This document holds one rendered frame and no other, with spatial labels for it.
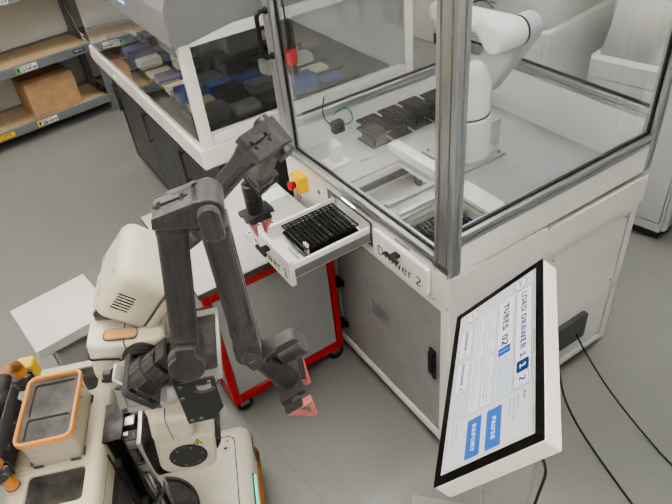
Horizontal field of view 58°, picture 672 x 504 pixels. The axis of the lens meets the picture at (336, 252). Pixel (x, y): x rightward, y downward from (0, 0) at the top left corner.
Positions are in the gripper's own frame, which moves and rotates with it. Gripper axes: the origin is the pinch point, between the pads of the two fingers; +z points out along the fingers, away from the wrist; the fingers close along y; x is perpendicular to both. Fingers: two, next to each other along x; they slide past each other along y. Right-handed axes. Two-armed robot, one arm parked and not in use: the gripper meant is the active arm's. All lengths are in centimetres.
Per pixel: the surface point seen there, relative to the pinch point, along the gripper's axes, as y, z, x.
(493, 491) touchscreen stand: 10, 31, -99
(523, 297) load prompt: 31, -16, -84
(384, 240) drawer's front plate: 34.6, 8.7, -21.2
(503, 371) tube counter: 13, -12, -95
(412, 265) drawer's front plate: 35, 10, -36
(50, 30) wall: 8, 42, 419
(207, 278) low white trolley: -17.8, 23.7, 18.4
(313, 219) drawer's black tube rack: 23.2, 10.5, 7.0
